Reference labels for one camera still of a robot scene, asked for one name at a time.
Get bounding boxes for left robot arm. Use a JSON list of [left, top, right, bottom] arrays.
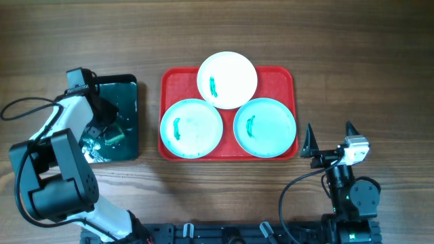
[[9, 88, 154, 243]]

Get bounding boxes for light blue plate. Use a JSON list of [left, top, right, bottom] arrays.
[[233, 98, 297, 158], [160, 98, 223, 159]]

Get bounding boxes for white plate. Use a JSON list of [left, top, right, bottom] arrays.
[[197, 52, 258, 110]]

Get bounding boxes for black water tray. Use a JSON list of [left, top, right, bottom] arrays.
[[79, 74, 138, 163]]

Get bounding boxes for left black cable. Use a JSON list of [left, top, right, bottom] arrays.
[[0, 97, 65, 228]]

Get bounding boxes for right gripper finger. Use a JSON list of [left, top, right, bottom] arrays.
[[300, 123, 319, 158], [346, 121, 360, 136]]

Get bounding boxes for black cable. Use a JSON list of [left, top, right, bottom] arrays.
[[278, 156, 345, 244], [0, 97, 65, 228]]

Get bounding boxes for right black cable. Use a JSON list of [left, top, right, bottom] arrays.
[[278, 156, 345, 244]]

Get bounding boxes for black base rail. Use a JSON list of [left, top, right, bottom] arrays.
[[80, 220, 382, 244]]

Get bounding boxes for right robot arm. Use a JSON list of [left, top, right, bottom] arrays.
[[300, 121, 382, 243]]

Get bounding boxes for green yellow sponge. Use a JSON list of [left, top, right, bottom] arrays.
[[103, 123, 125, 145]]

